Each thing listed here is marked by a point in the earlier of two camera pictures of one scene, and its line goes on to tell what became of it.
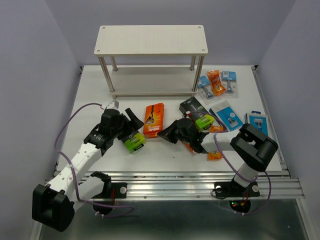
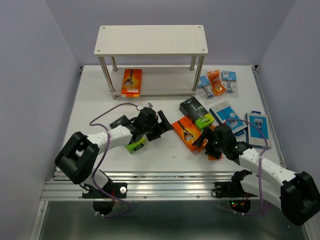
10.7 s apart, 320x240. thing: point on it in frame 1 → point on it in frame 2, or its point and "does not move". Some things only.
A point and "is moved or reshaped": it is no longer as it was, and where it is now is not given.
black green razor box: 135,143 does not move
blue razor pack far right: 257,120 does not move
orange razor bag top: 215,80 does not move
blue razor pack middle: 227,115 does not move
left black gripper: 134,124 → 164,125
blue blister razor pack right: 229,80 does not move
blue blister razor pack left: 205,90 does not move
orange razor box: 154,120 is moved or reshaped
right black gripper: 167,132 → 209,150
